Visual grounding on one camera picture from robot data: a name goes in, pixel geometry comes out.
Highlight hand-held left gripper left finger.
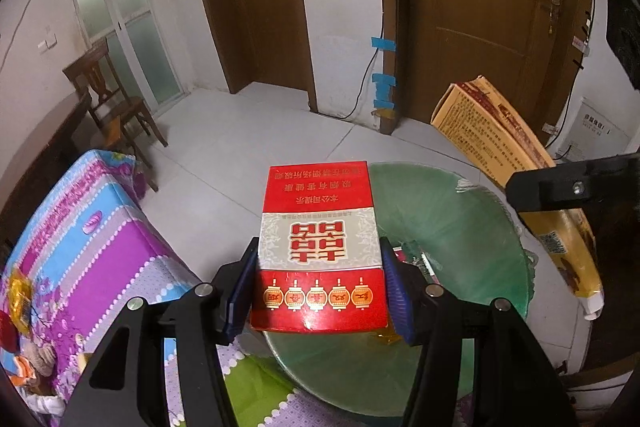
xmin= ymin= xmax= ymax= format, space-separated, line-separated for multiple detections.
xmin=60 ymin=237 xmax=261 ymax=427

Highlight brown wooden door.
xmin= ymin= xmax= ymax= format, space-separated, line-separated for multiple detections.
xmin=187 ymin=0 xmax=318 ymax=112

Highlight green lined trash bin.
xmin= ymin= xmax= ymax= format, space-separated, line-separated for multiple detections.
xmin=262 ymin=162 xmax=538 ymax=418

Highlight red apple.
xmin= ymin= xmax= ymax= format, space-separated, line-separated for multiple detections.
xmin=0 ymin=312 xmax=18 ymax=355

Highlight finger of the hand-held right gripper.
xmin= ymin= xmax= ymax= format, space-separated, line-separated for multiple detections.
xmin=505 ymin=152 xmax=640 ymax=215

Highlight wooden chair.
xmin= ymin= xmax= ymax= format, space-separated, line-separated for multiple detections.
xmin=62 ymin=42 xmax=168 ymax=158

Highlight floral striped tablecloth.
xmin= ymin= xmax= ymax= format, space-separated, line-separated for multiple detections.
xmin=0 ymin=149 xmax=476 ymax=427

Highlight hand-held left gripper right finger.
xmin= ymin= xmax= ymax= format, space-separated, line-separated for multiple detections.
xmin=379 ymin=236 xmax=571 ymax=427

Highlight brown panelled entrance door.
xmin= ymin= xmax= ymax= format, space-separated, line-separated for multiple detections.
xmin=380 ymin=0 xmax=596 ymax=142

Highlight white face mask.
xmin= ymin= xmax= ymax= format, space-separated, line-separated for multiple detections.
xmin=25 ymin=394 xmax=66 ymax=415

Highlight red and white cigarette box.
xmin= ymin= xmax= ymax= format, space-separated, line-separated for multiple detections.
xmin=250 ymin=164 xmax=390 ymax=334

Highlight orange medicine box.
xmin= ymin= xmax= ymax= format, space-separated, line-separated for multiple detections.
xmin=431 ymin=76 xmax=605 ymax=320

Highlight frosted glass door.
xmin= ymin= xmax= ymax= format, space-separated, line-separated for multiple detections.
xmin=65 ymin=0 xmax=186 ymax=108

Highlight white wall box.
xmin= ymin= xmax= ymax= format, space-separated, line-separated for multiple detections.
xmin=565 ymin=96 xmax=631 ymax=162

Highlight grey socks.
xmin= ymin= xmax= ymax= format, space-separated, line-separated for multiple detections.
xmin=27 ymin=341 xmax=57 ymax=378

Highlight yellow translucent wrapper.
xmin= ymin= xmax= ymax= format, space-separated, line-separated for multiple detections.
xmin=9 ymin=272 xmax=33 ymax=335

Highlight black wall panel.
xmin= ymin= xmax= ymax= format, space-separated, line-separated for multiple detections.
xmin=606 ymin=0 xmax=640 ymax=90

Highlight round wooden dining table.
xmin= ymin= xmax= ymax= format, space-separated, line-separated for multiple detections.
xmin=0 ymin=92 xmax=93 ymax=248

